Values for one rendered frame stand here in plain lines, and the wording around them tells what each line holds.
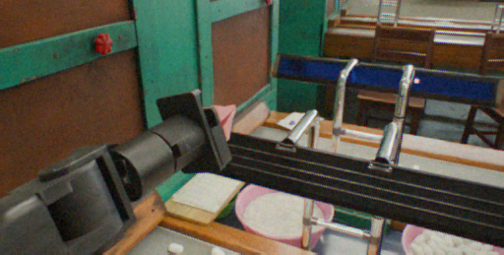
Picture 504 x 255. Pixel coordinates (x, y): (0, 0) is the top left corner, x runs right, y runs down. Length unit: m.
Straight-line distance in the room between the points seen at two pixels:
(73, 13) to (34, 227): 0.52
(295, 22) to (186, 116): 2.92
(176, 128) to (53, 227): 0.16
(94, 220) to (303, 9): 3.05
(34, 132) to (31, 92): 0.07
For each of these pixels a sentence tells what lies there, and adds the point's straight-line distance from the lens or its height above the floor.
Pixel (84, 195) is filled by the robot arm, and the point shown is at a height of 1.22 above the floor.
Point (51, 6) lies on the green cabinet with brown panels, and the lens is 0.76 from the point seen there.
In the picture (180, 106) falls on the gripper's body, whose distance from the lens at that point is 0.45.
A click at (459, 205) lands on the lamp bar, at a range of 0.61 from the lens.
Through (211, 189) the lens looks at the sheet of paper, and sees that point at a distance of 1.11.
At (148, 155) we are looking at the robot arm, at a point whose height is 1.22.
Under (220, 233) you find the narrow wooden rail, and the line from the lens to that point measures 0.99.
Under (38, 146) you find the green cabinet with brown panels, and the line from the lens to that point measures 0.78.
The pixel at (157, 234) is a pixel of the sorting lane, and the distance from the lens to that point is 1.05.
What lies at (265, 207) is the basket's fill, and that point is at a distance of 1.12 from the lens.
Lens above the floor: 1.41
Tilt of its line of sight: 23 degrees down
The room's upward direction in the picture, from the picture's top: straight up
